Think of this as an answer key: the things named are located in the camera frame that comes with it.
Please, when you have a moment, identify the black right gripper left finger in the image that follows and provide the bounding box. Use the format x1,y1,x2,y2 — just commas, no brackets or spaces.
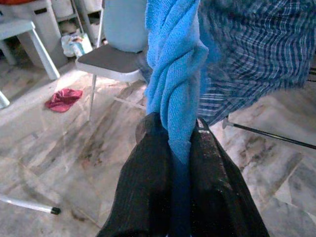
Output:
97,112,174,237

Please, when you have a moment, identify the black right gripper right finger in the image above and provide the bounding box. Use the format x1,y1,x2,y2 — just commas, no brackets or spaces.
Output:
189,118,270,237

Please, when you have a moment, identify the blue terry towel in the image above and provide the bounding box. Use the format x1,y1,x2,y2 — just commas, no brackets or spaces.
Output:
144,0,210,237

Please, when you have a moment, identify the blue plaid garment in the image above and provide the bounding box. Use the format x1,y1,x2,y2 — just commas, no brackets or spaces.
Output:
197,0,316,127

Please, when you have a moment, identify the black drying rack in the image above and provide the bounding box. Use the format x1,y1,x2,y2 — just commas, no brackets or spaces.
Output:
221,116,316,150

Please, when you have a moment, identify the crumpled red cloth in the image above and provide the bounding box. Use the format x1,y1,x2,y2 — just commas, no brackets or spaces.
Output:
44,88,83,113

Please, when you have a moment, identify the white folding chair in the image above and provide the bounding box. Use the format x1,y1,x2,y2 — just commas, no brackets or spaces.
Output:
75,0,154,122

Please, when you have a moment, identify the white plastic bag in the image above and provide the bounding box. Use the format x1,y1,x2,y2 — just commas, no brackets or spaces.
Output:
61,33,94,58

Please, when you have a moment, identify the shelf rack with white bins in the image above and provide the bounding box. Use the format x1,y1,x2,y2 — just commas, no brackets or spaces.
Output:
50,0,106,47

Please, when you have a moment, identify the low white side table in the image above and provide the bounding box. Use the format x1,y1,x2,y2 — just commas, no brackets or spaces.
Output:
0,19,61,109

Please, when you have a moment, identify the folded red cloth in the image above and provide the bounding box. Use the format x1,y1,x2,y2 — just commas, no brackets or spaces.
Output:
0,0,34,5

